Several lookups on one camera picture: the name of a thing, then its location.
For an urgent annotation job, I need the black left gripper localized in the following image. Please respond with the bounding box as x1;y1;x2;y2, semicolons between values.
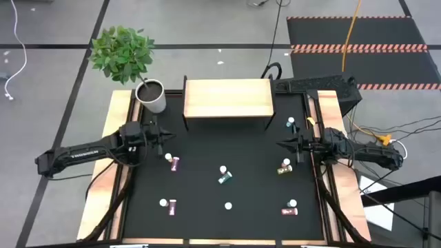
146;115;177;157

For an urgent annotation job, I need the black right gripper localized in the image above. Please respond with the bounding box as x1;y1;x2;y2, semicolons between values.
275;123;313;164

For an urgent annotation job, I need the green pill bottle white cap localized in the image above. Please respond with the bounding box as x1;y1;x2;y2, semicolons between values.
217;171;234;185

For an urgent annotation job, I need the white plant pot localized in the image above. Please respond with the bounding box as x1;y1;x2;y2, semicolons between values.
134;79;167;114

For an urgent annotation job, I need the black perforated metal box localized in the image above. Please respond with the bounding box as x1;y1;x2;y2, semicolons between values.
274;72;364;117

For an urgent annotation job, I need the black floor mat striped edge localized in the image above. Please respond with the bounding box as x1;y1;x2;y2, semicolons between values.
290;48;441;92
286;15;430;54

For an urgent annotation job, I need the light wooden side board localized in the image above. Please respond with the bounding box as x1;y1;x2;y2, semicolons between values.
307;89;373;242
76;89;143;242

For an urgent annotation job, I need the green leafy plant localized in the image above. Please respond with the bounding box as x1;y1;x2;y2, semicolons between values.
88;25;156;90

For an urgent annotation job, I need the white flat panel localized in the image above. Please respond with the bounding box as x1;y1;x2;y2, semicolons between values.
358;174;396;232

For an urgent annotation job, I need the black desk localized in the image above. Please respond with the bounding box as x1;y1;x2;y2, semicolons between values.
360;174;441;208

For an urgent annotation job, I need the yellow cable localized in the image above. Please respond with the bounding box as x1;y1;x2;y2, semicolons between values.
340;0;393;147

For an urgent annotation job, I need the black hanging cable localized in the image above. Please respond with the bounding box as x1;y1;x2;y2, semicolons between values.
260;0;284;81

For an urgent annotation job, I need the white cable loop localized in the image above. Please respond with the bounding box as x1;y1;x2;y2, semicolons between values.
391;138;409;160

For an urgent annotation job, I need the black floor cable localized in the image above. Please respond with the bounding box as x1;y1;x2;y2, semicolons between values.
358;115;441;138

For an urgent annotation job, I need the white floor cable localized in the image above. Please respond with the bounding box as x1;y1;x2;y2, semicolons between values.
3;0;28;101

